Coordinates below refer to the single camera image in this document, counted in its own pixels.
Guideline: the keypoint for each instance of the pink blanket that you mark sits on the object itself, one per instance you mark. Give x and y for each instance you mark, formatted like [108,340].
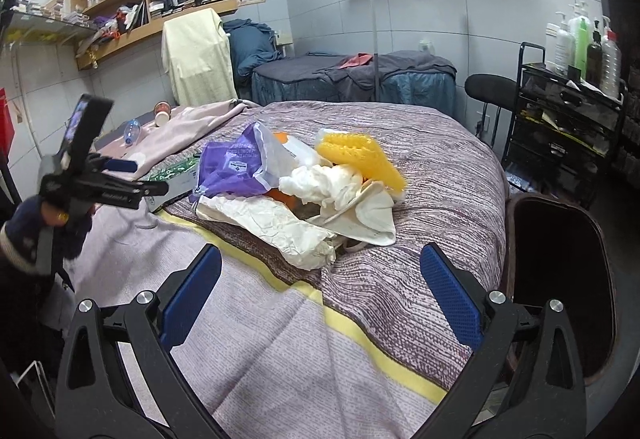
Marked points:
[187,125]

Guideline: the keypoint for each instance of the clear plastic bottle on trolley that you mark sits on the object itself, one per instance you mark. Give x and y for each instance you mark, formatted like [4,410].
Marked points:
[611,56]

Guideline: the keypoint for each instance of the black wire trolley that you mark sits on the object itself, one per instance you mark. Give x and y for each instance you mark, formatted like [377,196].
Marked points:
[562,137]

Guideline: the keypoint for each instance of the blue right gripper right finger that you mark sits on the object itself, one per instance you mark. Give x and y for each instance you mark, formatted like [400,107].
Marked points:
[459,296]

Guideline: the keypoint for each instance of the green box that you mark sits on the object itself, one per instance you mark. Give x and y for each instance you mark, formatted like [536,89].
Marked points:
[181,179]

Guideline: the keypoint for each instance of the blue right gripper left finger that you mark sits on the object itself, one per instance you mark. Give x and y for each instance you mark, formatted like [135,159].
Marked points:
[183,295]

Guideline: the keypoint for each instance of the white pump bottle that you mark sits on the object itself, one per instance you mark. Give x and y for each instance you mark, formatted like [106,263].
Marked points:
[564,47]

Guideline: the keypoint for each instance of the white paper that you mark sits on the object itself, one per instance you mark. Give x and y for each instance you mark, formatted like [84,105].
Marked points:
[303,245]

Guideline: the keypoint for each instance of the small water bottle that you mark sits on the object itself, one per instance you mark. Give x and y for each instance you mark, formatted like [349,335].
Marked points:
[132,133]

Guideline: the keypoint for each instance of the paper cup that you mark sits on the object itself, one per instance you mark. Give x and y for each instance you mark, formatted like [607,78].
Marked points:
[162,113]

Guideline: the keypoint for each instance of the white face mask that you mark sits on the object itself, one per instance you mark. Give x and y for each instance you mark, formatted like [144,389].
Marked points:
[367,218]

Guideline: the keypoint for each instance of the purple plastic bag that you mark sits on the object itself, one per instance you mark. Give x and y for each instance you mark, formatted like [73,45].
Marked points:
[236,167]

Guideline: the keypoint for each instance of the black round stool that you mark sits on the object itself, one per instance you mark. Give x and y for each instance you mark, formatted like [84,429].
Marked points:
[491,90]

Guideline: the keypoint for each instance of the brown trash bin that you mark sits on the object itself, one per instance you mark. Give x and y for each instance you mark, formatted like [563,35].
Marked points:
[556,250]

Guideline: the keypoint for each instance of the dark brown bottle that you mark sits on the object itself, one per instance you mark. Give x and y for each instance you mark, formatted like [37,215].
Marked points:
[594,58]

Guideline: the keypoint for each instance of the dark blue cloth pile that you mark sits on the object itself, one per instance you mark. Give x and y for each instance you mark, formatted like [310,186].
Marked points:
[252,44]

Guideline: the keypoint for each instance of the left hand dark glove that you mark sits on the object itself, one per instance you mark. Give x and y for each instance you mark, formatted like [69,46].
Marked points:
[20,234]

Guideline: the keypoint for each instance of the cream towel on chair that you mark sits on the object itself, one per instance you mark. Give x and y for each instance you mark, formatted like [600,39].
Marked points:
[196,58]

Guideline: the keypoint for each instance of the yellow plastic comb piece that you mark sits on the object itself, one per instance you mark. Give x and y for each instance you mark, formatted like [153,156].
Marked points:
[363,153]

